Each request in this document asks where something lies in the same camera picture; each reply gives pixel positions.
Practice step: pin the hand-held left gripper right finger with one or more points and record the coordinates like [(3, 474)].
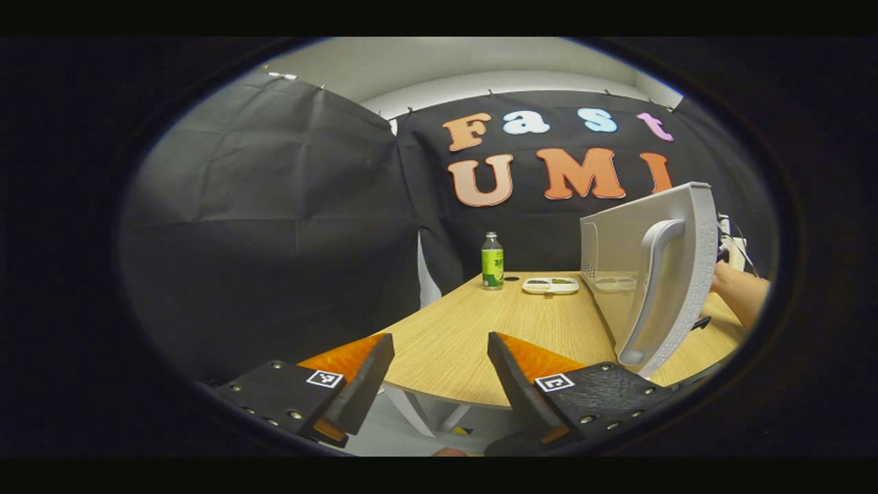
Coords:
[(514, 384)]

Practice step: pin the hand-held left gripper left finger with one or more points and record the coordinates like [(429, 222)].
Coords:
[(363, 384)]

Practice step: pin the white microwave oven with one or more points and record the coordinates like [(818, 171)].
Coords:
[(617, 233)]

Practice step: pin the white divided snack dish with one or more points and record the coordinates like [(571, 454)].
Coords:
[(551, 285)]

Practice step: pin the green label bottle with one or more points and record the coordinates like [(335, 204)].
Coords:
[(492, 264)]

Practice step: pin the black backdrop cloth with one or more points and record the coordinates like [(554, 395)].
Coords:
[(274, 206)]

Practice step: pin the white toaster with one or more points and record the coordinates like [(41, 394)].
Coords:
[(734, 255)]

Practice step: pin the white table frame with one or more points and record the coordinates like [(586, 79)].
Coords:
[(410, 410)]

